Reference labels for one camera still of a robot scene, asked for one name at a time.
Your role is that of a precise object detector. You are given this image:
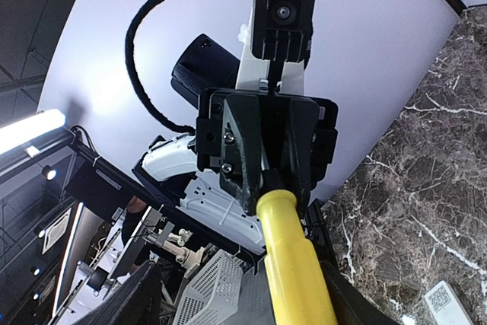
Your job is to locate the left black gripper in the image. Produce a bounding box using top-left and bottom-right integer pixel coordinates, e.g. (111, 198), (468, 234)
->
(196, 88), (339, 217)

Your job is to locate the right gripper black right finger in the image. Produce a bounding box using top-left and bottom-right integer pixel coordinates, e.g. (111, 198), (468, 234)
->
(323, 261), (397, 325)

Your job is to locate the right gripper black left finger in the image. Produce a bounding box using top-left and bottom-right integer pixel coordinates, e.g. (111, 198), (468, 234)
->
(75, 262), (162, 325)

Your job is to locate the yellow handled screwdriver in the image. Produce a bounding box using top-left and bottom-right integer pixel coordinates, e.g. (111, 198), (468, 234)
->
(256, 170), (338, 324)

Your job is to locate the white remote control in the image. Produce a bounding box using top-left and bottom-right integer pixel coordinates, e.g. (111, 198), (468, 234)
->
(425, 280), (473, 325)

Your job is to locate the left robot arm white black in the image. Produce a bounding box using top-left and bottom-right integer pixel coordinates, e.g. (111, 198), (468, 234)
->
(125, 0), (338, 255)

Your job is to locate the white perforated basket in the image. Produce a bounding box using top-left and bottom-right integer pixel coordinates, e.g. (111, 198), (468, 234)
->
(173, 250), (243, 325)

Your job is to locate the white ceiling light bar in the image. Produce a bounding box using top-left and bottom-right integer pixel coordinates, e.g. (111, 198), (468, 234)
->
(1, 109), (65, 155)

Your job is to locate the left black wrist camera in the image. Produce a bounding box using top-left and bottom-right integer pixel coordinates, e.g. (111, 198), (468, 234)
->
(235, 0), (317, 94)

